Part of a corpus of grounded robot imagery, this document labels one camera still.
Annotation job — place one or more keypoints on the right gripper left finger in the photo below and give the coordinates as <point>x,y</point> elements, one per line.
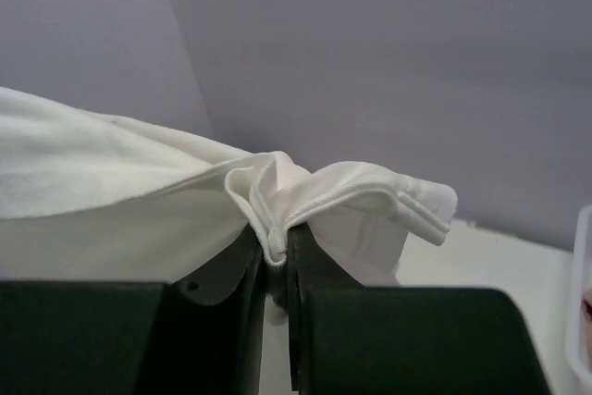
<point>199,335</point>

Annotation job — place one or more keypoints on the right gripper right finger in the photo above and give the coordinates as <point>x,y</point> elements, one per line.
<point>482,314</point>

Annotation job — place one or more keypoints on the white printed t-shirt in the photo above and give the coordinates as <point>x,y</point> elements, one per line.
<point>93,196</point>

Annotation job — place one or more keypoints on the white plastic mesh basket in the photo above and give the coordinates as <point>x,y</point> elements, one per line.
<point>578,317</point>

